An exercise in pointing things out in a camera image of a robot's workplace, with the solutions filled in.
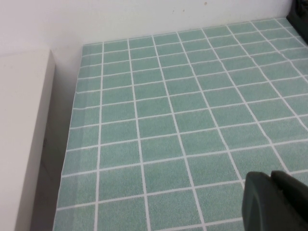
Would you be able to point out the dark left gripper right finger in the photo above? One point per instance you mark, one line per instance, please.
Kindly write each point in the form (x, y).
(298, 207)

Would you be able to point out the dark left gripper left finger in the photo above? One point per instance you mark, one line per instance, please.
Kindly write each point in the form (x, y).
(260, 204)

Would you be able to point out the green tile-pattern tablecloth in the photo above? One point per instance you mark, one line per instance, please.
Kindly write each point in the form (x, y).
(168, 120)

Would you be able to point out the black drip tray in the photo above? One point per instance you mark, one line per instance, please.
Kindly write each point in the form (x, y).
(298, 25)

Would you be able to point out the white cabinet block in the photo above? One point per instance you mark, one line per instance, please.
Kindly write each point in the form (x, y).
(21, 134)

